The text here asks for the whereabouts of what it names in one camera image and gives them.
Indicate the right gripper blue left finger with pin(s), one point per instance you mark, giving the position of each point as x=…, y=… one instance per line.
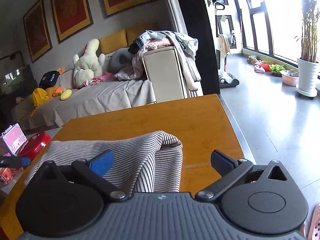
x=91, y=173

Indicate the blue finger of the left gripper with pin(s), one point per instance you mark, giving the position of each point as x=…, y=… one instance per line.
x=14, y=162

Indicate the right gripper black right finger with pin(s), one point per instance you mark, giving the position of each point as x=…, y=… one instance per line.
x=232, y=172

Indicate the grey striped sweater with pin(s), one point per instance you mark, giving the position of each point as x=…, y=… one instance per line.
x=149, y=163

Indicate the pile of clothes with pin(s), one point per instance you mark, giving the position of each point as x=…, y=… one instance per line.
x=164, y=56

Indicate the pink box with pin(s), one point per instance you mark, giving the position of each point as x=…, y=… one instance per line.
x=12, y=139

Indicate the red round container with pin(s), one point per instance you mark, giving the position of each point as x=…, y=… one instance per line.
x=34, y=145

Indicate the small yellow lemon toy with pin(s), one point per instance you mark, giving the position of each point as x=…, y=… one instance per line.
x=65, y=94

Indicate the beige covered sofa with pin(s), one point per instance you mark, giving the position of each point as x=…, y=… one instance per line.
x=103, y=94

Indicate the orange plush toy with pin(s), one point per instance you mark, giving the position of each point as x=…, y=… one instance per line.
x=57, y=92

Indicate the white exercise machine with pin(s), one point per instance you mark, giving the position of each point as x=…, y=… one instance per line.
x=226, y=80

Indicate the black cap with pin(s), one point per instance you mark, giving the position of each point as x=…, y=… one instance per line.
x=49, y=79

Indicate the pink perforated slipper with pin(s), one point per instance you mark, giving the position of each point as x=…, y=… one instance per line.
x=314, y=231

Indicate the cream plush duck toy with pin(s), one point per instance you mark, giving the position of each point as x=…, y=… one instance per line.
x=89, y=66

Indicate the pink basin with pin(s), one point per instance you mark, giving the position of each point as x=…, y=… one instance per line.
x=290, y=77

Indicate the green plant tray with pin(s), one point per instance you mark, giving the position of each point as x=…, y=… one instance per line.
x=276, y=69

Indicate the grey plush pillow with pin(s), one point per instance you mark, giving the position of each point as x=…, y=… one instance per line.
x=119, y=60

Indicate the white plant pot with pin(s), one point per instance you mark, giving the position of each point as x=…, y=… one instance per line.
x=308, y=76

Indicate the left red framed picture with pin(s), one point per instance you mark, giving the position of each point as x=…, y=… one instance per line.
x=36, y=31

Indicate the yellow sofa cushion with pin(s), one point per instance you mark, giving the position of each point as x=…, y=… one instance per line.
x=123, y=38

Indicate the middle red framed picture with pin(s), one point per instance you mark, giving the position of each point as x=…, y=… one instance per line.
x=70, y=17

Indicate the tall bamboo plant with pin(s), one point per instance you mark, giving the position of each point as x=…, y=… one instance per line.
x=309, y=37

